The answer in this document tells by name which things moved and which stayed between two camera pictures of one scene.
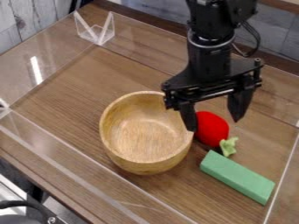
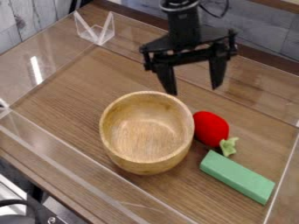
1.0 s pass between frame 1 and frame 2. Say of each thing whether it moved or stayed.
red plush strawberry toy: stayed
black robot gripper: moved
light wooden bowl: stayed
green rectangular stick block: stayed
